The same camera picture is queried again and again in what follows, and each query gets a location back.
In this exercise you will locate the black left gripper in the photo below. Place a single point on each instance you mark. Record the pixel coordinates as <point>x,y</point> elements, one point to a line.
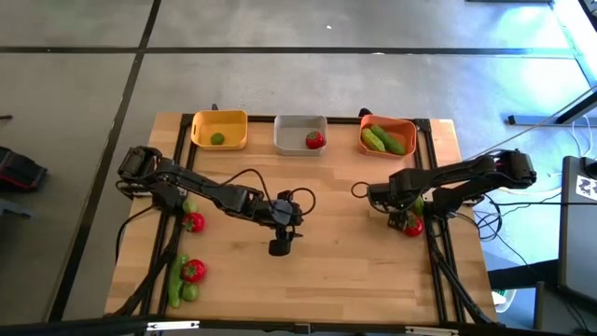
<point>289,221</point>

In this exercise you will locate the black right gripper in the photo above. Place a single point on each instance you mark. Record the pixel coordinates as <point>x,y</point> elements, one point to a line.
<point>389,198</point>

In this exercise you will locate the red toy tomato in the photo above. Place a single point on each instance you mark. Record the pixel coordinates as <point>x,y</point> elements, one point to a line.
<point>193,271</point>
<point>194,222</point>
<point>315,140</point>
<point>415,228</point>

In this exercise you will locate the green toy lime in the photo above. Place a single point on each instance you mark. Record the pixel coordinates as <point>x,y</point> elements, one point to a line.
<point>217,138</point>
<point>190,205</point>
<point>190,292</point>

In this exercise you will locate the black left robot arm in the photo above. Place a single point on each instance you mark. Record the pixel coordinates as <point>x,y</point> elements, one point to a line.
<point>224,196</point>

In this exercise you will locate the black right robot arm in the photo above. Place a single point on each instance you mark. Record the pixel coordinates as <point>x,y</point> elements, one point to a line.
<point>466,175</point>

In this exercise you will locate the orange plastic basket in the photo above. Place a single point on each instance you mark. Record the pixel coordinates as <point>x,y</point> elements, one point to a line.
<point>406,128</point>

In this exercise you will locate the gray plastic basket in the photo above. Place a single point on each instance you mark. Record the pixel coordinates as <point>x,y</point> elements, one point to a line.
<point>291,137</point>

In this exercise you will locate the yellow plastic basket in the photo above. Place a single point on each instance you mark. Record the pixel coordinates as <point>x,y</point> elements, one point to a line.
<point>228,126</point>

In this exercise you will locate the long thin green cucumber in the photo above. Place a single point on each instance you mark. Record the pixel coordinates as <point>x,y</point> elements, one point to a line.
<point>175,284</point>

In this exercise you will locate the black floor stand bar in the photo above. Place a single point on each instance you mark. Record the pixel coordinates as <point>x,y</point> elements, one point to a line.
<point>536,120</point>

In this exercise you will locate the dark gray desk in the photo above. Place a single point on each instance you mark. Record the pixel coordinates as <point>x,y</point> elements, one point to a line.
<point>576,242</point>

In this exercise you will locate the white patterned sticker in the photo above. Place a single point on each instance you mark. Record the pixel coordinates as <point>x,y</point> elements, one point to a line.
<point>587,187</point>

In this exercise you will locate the black and red bag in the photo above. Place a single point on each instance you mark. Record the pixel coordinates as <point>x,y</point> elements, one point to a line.
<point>21,170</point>

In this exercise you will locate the gray floor object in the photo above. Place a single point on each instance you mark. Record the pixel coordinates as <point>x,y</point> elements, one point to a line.
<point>14,210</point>

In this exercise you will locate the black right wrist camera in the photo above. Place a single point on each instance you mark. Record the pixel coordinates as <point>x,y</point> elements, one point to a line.
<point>396,221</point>

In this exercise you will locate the small silver bracket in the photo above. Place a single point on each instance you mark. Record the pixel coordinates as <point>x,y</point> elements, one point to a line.
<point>302,328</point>

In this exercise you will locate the silver metal bracket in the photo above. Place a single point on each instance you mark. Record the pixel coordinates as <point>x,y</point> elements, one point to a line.
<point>172,325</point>
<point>431,331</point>

